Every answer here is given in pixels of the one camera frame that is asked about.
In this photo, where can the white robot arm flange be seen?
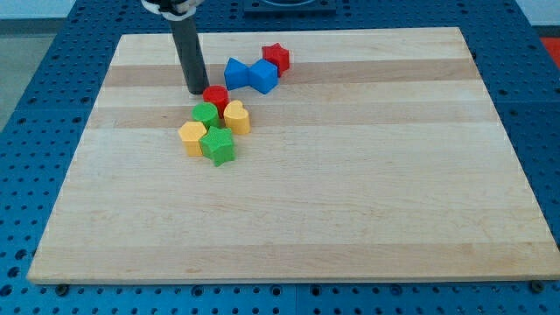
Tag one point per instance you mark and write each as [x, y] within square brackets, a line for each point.
[172, 10]

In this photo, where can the yellow hexagon block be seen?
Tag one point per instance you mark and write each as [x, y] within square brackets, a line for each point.
[190, 134]

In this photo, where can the yellow heart block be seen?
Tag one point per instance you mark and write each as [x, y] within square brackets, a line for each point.
[236, 118]

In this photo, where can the green star block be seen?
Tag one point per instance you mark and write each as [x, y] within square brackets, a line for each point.
[218, 145]

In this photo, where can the blue cube block right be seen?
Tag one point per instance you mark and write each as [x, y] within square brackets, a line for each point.
[262, 76]

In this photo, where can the blue cube block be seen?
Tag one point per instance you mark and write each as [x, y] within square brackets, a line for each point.
[262, 76]
[236, 74]

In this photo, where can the green cylinder block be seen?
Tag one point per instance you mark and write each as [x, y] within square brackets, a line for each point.
[206, 113]

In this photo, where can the red cylinder block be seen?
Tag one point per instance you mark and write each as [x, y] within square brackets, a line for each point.
[218, 96]

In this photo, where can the blue cube block left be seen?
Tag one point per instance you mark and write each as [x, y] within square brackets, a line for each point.
[236, 74]

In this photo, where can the wooden board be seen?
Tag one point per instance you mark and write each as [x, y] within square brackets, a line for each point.
[379, 157]

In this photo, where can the red star block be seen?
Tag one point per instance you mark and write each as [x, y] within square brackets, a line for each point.
[278, 56]

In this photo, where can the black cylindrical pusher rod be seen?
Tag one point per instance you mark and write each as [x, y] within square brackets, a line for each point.
[190, 55]

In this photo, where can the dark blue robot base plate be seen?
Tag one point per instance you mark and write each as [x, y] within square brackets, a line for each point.
[252, 7]

